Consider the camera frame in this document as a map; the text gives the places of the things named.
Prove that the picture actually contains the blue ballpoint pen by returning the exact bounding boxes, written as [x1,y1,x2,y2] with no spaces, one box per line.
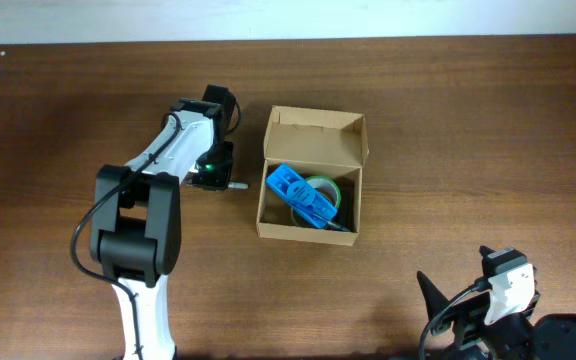
[288,201,349,232]

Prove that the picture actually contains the left black cable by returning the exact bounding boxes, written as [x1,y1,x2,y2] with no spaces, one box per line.
[69,99,243,360]

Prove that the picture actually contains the blue whiteboard duster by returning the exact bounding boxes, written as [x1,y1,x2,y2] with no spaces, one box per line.
[266,164,338,229]

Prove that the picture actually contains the green tape roll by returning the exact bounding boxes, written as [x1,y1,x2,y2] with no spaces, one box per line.
[290,176,342,228]

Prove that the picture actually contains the right black cable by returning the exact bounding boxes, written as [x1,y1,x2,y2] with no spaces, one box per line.
[417,279,492,360]

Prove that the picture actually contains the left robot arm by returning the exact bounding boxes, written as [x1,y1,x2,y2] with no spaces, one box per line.
[84,85,241,359]

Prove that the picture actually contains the black cable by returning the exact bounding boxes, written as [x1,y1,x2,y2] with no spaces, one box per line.
[417,279,492,360]
[69,99,243,360]

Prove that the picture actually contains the orange black stapler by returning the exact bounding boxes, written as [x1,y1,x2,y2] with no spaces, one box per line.
[337,186,354,229]

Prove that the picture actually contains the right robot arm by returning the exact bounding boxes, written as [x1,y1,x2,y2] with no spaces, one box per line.
[417,272,576,360]

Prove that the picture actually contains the black sharpie marker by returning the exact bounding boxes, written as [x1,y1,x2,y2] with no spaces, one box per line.
[228,182,249,190]

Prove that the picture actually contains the cardboard box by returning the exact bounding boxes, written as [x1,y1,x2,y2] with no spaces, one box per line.
[256,106,369,246]

